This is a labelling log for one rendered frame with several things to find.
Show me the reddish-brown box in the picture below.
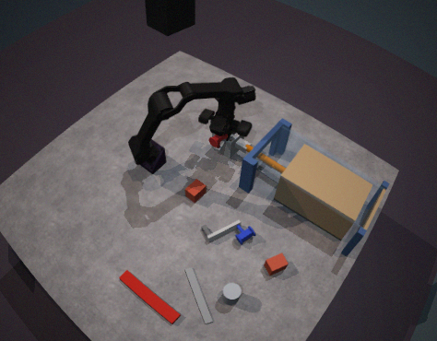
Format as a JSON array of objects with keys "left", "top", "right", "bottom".
[
  {"left": 184, "top": 179, "right": 206, "bottom": 203},
  {"left": 264, "top": 253, "right": 288, "bottom": 276}
]

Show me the l-shaped crank handle with blue knob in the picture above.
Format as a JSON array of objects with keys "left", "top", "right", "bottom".
[{"left": 201, "top": 220, "right": 255, "bottom": 245}]

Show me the red flat bar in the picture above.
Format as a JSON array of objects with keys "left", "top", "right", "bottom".
[{"left": 119, "top": 271, "right": 180, "bottom": 324}]

